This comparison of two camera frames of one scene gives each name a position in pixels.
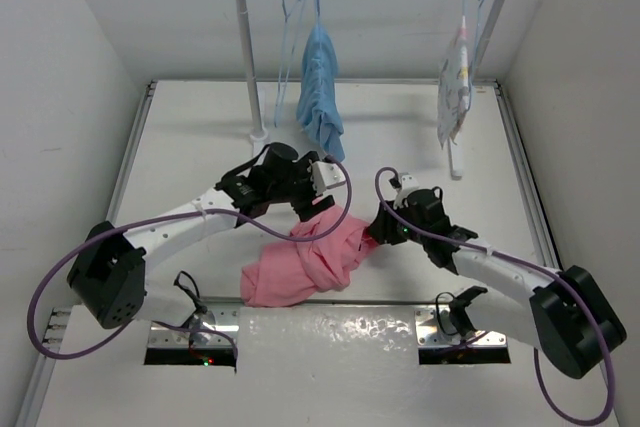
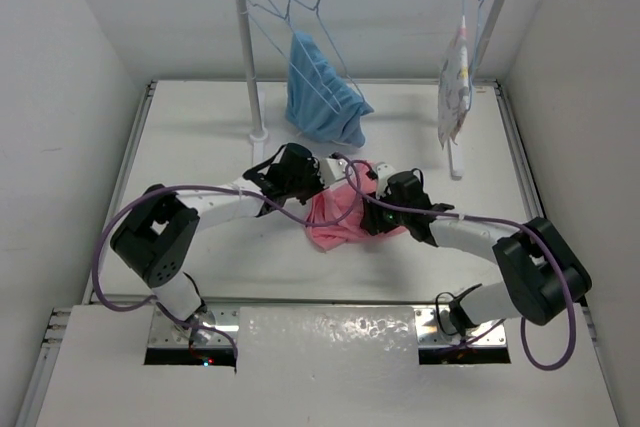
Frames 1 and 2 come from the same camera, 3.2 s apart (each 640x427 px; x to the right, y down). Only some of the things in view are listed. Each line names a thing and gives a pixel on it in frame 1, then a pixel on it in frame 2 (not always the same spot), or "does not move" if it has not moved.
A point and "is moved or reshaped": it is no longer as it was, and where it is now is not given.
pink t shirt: [288, 272] is moved or reshaped
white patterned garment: [454, 93] does not move
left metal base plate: [216, 324] does not move
